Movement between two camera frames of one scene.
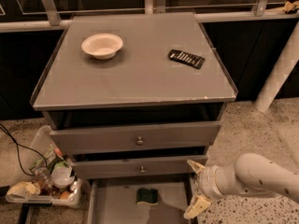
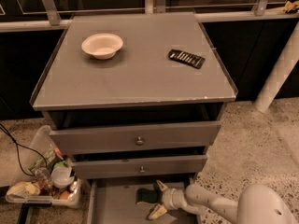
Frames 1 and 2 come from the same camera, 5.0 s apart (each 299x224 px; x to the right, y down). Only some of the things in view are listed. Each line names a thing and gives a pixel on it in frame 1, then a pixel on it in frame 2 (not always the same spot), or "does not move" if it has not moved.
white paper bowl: x=102 y=46 does not move
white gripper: x=206 y=181 -> x=168 y=198
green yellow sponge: x=147 y=196 does not move
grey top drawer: x=136 y=137 does not move
